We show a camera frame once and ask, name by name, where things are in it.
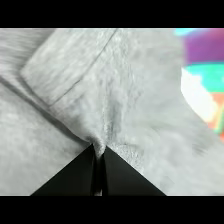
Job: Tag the grey long-sleeved shirt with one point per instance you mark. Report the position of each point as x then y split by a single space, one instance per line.
100 100

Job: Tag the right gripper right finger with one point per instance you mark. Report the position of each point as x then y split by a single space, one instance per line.
128 180

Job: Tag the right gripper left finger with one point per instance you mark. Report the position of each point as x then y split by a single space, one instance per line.
75 180

